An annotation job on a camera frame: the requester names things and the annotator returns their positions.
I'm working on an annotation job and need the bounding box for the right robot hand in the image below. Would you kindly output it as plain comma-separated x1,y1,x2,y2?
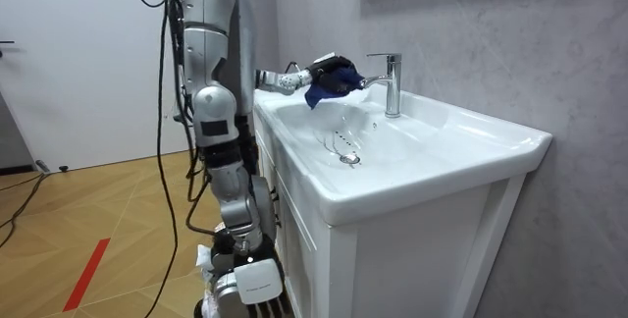
209,254,291,318

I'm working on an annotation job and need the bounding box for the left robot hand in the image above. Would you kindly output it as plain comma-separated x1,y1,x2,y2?
304,52,363,99

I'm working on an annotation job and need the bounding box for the dark blue cloth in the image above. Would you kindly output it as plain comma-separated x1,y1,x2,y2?
303,66,367,111

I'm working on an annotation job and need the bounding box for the chrome sink faucet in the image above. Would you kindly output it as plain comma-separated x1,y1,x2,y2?
359,52,403,120

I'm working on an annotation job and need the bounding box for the robot body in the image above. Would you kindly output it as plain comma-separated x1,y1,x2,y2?
164,0,260,237

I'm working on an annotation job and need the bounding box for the white sink vanity cabinet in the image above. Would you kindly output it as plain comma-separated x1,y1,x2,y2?
252,83,554,318

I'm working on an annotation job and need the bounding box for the red floor tape strip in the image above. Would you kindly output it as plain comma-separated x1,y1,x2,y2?
62,237,112,313

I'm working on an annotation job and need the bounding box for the white door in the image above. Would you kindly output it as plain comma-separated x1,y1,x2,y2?
0,0,197,174

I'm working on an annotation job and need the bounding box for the long black hanging cable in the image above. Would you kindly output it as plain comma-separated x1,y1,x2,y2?
142,0,180,318

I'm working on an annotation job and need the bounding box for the black floor cable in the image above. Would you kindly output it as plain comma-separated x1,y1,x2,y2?
0,172,50,250

